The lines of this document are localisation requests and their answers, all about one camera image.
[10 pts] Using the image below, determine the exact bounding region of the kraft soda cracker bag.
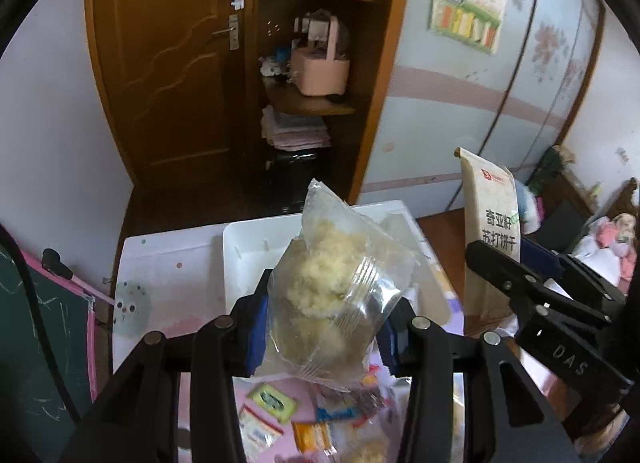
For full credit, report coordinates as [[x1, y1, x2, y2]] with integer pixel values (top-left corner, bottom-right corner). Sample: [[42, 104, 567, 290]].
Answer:
[[454, 148, 521, 336]]

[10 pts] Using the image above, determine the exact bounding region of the clear bag yellow pastry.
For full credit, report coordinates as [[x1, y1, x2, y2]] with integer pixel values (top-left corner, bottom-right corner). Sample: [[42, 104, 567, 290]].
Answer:
[[257, 180, 419, 391]]

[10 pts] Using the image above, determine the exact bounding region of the green snack packet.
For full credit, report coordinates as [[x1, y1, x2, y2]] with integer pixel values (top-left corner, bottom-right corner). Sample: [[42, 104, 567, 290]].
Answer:
[[248, 384, 298, 424]]

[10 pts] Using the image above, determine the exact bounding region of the round pastry clear wrapper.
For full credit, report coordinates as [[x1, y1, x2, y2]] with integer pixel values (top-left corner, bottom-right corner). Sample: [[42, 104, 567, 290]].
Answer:
[[341, 437, 388, 463]]

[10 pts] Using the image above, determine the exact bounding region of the orange snack packet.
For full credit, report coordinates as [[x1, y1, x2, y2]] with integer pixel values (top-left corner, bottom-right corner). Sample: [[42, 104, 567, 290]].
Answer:
[[292, 422, 337, 455]]

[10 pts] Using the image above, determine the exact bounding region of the blue candy packet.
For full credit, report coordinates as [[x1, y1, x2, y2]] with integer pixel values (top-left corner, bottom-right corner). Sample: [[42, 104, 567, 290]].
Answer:
[[316, 391, 366, 422]]

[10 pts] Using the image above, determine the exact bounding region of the white plastic storage bin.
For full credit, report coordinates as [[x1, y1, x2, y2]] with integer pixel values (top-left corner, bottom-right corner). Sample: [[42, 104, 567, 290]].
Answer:
[[222, 201, 463, 330]]

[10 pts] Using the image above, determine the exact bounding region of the stack of folded papers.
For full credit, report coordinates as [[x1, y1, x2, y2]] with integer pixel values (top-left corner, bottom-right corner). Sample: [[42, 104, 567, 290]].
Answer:
[[260, 105, 331, 152]]

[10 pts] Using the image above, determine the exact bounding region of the wooden corner shelf unit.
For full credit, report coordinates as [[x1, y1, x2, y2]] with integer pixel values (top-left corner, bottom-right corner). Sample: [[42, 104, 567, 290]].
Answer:
[[246, 0, 407, 212]]

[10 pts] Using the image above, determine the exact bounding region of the brown wooden door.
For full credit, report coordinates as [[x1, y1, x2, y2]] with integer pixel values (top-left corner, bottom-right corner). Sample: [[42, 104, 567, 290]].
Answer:
[[86, 0, 246, 190]]

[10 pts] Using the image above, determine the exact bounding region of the green chalkboard pink frame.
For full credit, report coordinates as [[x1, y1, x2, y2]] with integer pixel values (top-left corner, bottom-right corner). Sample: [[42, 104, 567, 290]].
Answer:
[[1, 230, 96, 462]]

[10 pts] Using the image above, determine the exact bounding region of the wall calendar poster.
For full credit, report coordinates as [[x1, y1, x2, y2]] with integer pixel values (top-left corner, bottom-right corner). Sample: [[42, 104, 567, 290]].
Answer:
[[428, 0, 506, 54]]

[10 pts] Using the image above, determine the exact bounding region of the pink handled basket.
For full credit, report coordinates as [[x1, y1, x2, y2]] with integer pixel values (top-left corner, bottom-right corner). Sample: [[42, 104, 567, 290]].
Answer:
[[291, 15, 350, 97]]

